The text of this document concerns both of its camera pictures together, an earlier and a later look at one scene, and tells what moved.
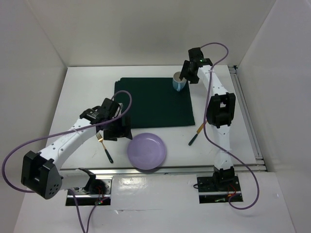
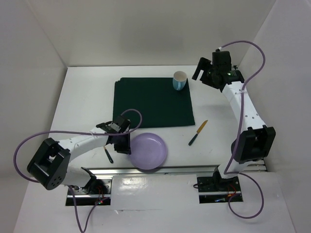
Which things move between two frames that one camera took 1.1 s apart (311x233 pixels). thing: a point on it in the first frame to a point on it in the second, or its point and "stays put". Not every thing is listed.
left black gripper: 122,131 to 126,148
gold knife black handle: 198,131 stays put
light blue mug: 177,84 stays put
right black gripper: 194,79 to 204,64
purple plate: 146,151 stays put
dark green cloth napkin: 155,103 stays put
